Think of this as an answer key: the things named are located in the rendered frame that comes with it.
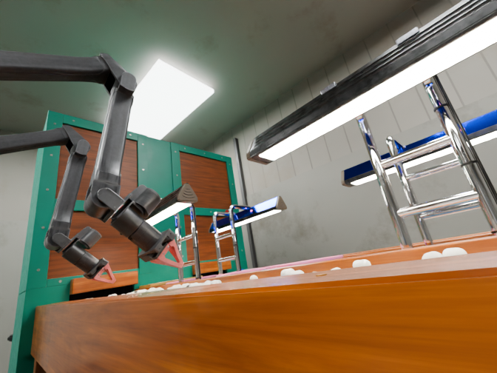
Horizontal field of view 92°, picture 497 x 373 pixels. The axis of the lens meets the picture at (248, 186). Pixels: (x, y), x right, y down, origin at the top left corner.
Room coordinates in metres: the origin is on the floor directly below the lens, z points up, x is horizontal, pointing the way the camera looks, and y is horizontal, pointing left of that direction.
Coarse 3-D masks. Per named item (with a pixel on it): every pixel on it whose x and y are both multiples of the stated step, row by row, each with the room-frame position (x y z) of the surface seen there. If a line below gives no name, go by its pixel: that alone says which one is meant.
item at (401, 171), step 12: (396, 144) 0.78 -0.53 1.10; (396, 168) 0.73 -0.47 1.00; (432, 168) 0.67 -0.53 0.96; (444, 168) 0.65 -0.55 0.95; (408, 180) 0.72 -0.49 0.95; (408, 192) 0.72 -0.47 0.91; (468, 204) 0.64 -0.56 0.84; (420, 216) 0.72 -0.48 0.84; (432, 216) 0.70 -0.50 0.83; (420, 228) 0.72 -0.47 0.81; (432, 240) 0.72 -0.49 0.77
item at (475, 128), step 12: (480, 120) 0.68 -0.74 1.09; (492, 120) 0.66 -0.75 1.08; (444, 132) 0.74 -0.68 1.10; (468, 132) 0.69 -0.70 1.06; (480, 132) 0.68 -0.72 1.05; (492, 132) 0.67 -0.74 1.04; (408, 144) 0.82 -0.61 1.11; (420, 144) 0.79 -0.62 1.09; (384, 156) 0.88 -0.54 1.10; (420, 156) 0.78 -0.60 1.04; (348, 168) 0.98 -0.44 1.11; (360, 168) 0.94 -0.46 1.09; (372, 168) 0.89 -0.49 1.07; (348, 180) 0.96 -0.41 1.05
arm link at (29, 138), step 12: (36, 132) 0.75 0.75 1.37; (48, 132) 0.78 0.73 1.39; (60, 132) 0.80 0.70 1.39; (72, 132) 0.83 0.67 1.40; (0, 144) 0.69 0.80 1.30; (12, 144) 0.71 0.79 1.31; (24, 144) 0.73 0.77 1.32; (36, 144) 0.76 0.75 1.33; (48, 144) 0.79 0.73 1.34; (60, 144) 0.83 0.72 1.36; (72, 144) 0.88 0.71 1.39
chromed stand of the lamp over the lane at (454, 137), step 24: (432, 96) 0.45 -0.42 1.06; (360, 120) 0.54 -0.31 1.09; (456, 120) 0.44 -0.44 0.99; (432, 144) 0.47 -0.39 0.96; (456, 144) 0.45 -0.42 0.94; (384, 168) 0.54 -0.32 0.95; (480, 168) 0.44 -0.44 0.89; (384, 192) 0.55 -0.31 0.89; (480, 192) 0.44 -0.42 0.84; (408, 240) 0.54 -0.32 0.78
